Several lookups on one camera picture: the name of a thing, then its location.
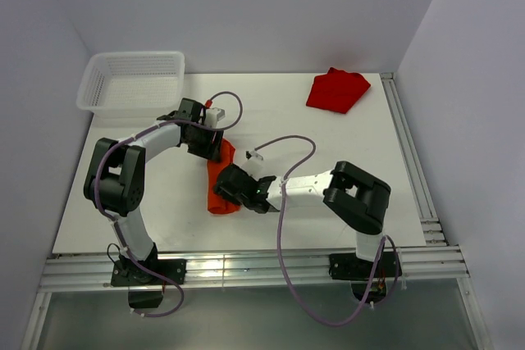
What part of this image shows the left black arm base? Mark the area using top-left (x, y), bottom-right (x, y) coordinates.
top-left (110, 259), bottom-right (186, 311)

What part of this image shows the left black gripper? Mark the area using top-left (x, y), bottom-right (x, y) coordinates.
top-left (185, 122), bottom-right (223, 162)

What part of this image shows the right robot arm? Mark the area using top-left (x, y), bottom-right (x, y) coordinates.
top-left (212, 161), bottom-right (391, 276)

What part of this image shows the aluminium side rail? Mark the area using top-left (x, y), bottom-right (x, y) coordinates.
top-left (380, 73), bottom-right (448, 247)

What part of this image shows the aluminium front rail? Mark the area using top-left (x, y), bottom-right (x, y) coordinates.
top-left (37, 246), bottom-right (469, 293)

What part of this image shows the red folded t-shirt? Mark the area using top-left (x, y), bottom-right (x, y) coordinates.
top-left (306, 67), bottom-right (371, 114)

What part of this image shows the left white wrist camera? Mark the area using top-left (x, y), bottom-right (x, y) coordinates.
top-left (203, 99), bottom-right (226, 129)

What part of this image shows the white perforated plastic basket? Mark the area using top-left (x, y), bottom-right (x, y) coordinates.
top-left (76, 51), bottom-right (185, 118)

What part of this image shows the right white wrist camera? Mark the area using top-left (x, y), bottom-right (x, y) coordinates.
top-left (241, 149), bottom-right (264, 179)

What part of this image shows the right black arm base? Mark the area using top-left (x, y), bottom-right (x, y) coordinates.
top-left (329, 251), bottom-right (403, 302)

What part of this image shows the orange t-shirt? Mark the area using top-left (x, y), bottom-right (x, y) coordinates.
top-left (207, 139), bottom-right (240, 216)

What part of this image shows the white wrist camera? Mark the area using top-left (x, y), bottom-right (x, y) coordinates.
top-left (203, 99), bottom-right (226, 129)
top-left (241, 149), bottom-right (264, 179)

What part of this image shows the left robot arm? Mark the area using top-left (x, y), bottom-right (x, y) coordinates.
top-left (83, 98), bottom-right (225, 284)

